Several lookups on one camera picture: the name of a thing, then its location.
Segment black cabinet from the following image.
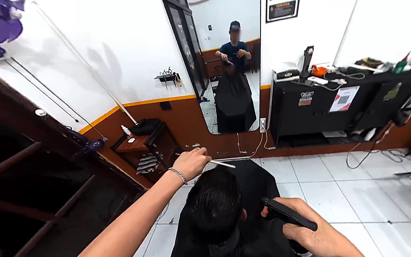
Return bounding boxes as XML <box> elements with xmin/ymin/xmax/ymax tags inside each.
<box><xmin>271</xmin><ymin>45</ymin><xmax>411</xmax><ymax>148</ymax></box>

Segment black spray bottle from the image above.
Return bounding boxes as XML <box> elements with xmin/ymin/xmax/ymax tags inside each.
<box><xmin>261</xmin><ymin>197</ymin><xmax>318</xmax><ymax>257</ymax></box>

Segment white comb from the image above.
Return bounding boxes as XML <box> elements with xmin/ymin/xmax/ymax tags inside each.
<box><xmin>209</xmin><ymin>159</ymin><xmax>236</xmax><ymax>168</ymax></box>

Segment brown wooden side table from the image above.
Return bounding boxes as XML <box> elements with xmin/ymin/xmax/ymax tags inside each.
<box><xmin>110</xmin><ymin>118</ymin><xmax>178</xmax><ymax>176</ymax></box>

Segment person's right forearm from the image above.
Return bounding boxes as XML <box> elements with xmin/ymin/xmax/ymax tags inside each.
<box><xmin>337</xmin><ymin>240</ymin><xmax>365</xmax><ymax>257</ymax></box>

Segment black barber cape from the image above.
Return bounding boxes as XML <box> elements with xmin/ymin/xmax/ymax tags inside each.
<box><xmin>171</xmin><ymin>159</ymin><xmax>300</xmax><ymax>257</ymax></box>

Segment person's left forearm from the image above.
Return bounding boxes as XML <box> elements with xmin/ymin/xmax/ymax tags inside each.
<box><xmin>78</xmin><ymin>168</ymin><xmax>187</xmax><ymax>257</ymax></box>

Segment dark wooden frame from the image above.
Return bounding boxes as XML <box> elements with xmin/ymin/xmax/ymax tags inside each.
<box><xmin>0</xmin><ymin>61</ymin><xmax>150</xmax><ymax>257</ymax></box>

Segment black hanging cable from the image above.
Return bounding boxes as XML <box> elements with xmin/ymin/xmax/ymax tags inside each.
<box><xmin>5</xmin><ymin>57</ymin><xmax>108</xmax><ymax>142</ymax></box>

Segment black floor cables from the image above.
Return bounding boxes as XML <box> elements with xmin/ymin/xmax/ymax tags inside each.
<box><xmin>346</xmin><ymin>123</ymin><xmax>411</xmax><ymax>187</ymax></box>

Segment person's left hand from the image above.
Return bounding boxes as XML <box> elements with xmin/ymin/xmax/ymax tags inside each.
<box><xmin>173</xmin><ymin>147</ymin><xmax>212</xmax><ymax>183</ymax></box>

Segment white power cable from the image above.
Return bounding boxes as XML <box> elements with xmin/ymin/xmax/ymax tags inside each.
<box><xmin>250</xmin><ymin>123</ymin><xmax>276</xmax><ymax>158</ymax></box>

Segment white conduit pipe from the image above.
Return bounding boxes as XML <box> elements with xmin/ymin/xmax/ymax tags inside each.
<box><xmin>31</xmin><ymin>0</ymin><xmax>138</xmax><ymax>125</ymax></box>

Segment black framed sign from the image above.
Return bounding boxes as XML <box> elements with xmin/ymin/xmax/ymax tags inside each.
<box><xmin>265</xmin><ymin>0</ymin><xmax>300</xmax><ymax>24</ymax></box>

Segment tall wall mirror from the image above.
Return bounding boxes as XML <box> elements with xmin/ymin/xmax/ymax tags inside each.
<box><xmin>162</xmin><ymin>0</ymin><xmax>262</xmax><ymax>135</ymax></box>

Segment black scissor holder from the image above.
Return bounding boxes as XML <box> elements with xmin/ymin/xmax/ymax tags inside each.
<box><xmin>154</xmin><ymin>67</ymin><xmax>183</xmax><ymax>89</ymax></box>

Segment person's right hand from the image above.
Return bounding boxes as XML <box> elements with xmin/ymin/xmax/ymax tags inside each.
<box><xmin>261</xmin><ymin>197</ymin><xmax>356</xmax><ymax>257</ymax></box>

